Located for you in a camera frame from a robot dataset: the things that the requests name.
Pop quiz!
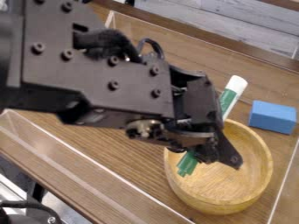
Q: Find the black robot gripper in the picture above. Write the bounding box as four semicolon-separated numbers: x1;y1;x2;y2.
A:
126;66;244;170

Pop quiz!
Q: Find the black cable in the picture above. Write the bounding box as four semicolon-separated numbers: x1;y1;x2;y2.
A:
0;200;62;224

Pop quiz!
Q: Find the brown wooden bowl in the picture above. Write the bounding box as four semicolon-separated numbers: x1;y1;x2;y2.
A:
163;119;274;215

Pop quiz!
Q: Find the black metal table leg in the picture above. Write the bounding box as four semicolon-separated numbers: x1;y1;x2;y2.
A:
33;183;46;202

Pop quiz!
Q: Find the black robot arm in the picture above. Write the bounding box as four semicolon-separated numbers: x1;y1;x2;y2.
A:
0;0;244;169

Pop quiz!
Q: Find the blue foam block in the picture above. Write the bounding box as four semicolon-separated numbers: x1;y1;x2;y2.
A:
249;101;297;135

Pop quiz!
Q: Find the green and white marker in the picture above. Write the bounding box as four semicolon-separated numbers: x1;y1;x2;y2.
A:
177;75;249;178

